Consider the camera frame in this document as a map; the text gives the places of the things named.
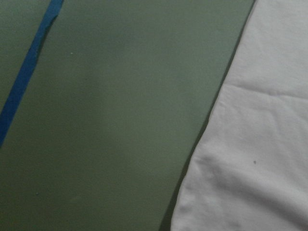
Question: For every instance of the pink t-shirt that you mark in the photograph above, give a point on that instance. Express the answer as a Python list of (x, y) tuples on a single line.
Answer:
[(249, 171)]

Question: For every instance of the blue tape line lengthwise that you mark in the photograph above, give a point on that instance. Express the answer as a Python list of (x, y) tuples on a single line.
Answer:
[(27, 69)]

